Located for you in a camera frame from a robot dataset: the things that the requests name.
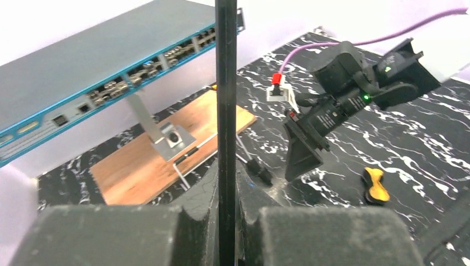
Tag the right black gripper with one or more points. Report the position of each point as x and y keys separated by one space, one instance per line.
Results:
x=307 y=130

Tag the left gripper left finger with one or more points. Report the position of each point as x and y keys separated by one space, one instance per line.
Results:
x=179 y=233

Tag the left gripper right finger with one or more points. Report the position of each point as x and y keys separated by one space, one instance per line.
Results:
x=277 y=235

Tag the yellow black whiteboard eraser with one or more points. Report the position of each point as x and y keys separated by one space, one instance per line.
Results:
x=375 y=193

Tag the white whiteboard black frame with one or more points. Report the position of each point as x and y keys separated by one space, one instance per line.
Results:
x=226 y=66

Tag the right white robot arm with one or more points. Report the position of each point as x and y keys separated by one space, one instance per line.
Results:
x=350 y=84

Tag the brown wooden board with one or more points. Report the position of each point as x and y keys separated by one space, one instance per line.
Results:
x=137 y=173

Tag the grey metal stand bracket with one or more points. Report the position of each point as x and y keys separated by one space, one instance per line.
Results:
x=168 y=140

